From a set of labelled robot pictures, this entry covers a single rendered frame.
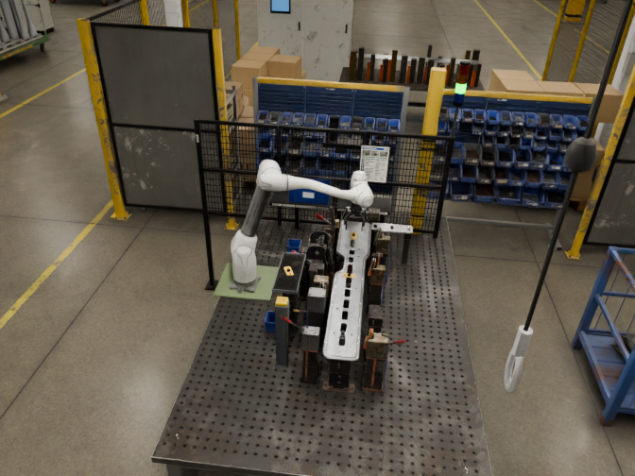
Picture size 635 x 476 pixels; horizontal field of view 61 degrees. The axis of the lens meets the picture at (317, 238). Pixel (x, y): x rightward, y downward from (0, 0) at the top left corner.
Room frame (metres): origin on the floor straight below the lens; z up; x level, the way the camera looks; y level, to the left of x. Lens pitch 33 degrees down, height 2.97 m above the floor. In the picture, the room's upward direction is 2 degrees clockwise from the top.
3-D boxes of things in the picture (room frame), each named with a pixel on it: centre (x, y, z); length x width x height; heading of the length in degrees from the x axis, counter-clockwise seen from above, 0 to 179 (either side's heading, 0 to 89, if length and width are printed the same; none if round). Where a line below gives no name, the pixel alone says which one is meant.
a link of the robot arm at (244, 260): (2.95, 0.49, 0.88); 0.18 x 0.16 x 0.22; 12
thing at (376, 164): (3.67, -0.40, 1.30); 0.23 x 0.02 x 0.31; 84
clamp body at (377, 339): (2.07, -0.33, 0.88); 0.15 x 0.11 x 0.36; 84
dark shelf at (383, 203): (3.58, -0.09, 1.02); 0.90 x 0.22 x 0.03; 84
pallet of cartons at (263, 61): (7.68, 0.73, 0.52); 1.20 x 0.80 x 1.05; 172
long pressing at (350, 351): (2.65, -0.21, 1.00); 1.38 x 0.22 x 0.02; 174
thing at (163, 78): (4.89, 1.50, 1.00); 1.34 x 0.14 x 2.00; 85
